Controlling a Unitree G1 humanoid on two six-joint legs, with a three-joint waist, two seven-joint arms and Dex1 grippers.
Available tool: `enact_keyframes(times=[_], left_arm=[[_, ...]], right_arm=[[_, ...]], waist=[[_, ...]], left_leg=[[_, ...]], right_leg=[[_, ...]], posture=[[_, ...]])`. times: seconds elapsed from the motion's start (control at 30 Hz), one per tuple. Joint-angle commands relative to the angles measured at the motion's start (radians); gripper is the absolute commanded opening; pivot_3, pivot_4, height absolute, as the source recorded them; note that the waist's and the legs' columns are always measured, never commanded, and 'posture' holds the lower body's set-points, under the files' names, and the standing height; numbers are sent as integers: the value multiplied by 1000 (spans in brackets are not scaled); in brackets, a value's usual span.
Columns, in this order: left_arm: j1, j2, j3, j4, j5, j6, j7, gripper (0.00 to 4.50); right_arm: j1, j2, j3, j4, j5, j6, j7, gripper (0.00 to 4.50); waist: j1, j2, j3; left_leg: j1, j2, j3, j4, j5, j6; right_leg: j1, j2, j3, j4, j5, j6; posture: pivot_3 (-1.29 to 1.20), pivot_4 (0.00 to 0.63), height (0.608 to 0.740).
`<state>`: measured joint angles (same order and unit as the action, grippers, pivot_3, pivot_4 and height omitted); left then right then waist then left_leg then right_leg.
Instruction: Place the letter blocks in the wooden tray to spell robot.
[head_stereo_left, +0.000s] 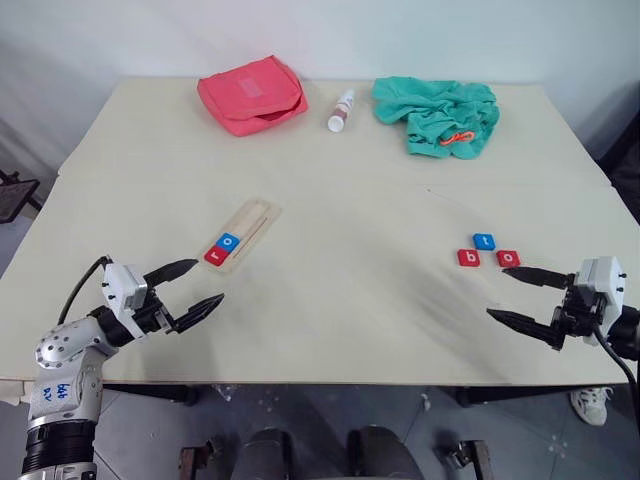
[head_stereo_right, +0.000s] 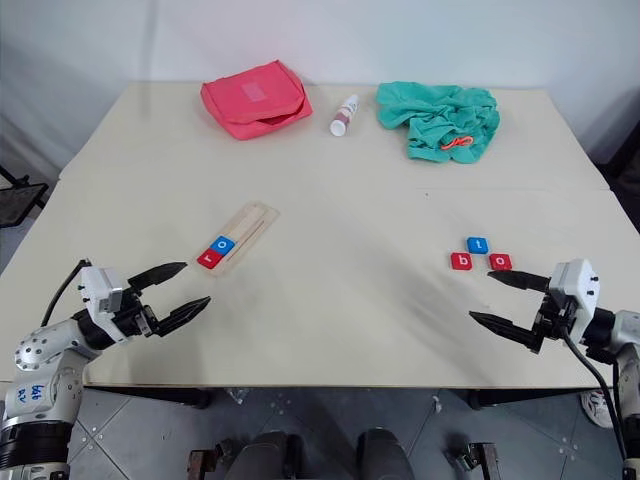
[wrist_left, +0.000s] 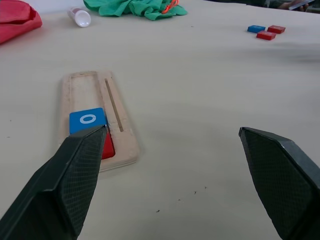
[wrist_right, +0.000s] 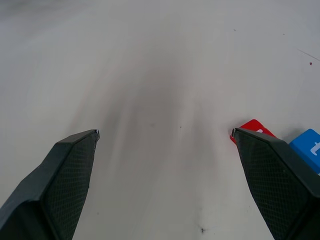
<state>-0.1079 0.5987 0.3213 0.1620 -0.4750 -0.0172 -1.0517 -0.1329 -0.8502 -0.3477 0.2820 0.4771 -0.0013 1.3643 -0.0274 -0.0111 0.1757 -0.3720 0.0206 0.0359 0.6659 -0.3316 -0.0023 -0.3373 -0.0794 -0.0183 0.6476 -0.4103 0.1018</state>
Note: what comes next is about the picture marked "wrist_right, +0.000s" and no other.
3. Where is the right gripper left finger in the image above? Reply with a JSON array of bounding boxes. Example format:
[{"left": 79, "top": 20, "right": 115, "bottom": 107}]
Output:
[{"left": 0, "top": 129, "right": 101, "bottom": 240}]

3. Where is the red block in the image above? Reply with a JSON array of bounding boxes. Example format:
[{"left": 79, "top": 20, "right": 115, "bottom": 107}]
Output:
[{"left": 229, "top": 118, "right": 279, "bottom": 145}]

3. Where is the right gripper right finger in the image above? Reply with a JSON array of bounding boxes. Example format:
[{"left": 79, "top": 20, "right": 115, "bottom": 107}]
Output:
[{"left": 231, "top": 127, "right": 320, "bottom": 240}]

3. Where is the blue letter tile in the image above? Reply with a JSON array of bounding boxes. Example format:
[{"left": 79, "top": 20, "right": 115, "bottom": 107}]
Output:
[{"left": 288, "top": 128, "right": 320, "bottom": 176}]

